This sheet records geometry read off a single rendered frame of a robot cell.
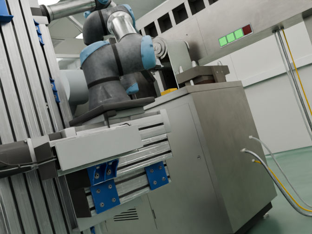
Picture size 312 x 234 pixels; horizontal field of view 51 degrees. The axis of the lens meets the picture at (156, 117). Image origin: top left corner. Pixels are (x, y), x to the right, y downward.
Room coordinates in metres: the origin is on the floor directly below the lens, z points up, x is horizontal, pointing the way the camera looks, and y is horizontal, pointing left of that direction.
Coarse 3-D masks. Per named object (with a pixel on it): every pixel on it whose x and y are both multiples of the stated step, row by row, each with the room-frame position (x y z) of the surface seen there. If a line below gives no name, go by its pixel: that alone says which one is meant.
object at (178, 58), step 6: (168, 54) 2.10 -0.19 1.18; (174, 54) 2.14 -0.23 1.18; (180, 54) 2.20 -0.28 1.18; (186, 54) 2.25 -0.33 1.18; (174, 60) 2.13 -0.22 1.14; (180, 60) 2.18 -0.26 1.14; (186, 60) 2.24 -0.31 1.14; (174, 66) 2.11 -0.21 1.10; (186, 66) 2.22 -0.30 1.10; (174, 72) 2.10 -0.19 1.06
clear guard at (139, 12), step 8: (112, 0) 2.54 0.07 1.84; (120, 0) 2.52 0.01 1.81; (128, 0) 2.51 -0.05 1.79; (136, 0) 2.49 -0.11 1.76; (144, 0) 2.48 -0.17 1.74; (152, 0) 2.47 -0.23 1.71; (160, 0) 2.45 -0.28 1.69; (136, 8) 2.56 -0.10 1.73; (144, 8) 2.54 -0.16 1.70; (152, 8) 2.53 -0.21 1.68; (72, 16) 2.76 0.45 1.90; (80, 16) 2.74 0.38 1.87; (136, 16) 2.63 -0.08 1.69; (80, 24) 2.82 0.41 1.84
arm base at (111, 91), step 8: (96, 80) 1.09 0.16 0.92; (104, 80) 1.08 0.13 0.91; (112, 80) 1.10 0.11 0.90; (88, 88) 1.12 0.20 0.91; (96, 88) 1.09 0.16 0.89; (104, 88) 1.08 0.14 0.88; (112, 88) 1.08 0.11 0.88; (120, 88) 1.11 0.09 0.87; (96, 96) 1.08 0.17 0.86; (104, 96) 1.08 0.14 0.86; (112, 96) 1.07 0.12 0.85; (120, 96) 1.08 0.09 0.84; (128, 96) 1.12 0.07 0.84; (96, 104) 1.07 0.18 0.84
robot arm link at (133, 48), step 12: (108, 12) 1.42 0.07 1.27; (120, 12) 1.39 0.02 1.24; (132, 12) 1.43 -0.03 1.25; (108, 24) 1.40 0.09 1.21; (120, 24) 1.31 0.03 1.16; (132, 24) 1.43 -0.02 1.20; (120, 36) 1.23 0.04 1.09; (132, 36) 1.15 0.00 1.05; (144, 36) 1.13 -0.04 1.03; (120, 48) 1.10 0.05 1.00; (132, 48) 1.10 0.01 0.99; (144, 48) 1.10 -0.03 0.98; (120, 60) 1.09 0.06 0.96; (132, 60) 1.10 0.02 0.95; (144, 60) 1.11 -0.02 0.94; (132, 72) 1.15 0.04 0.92
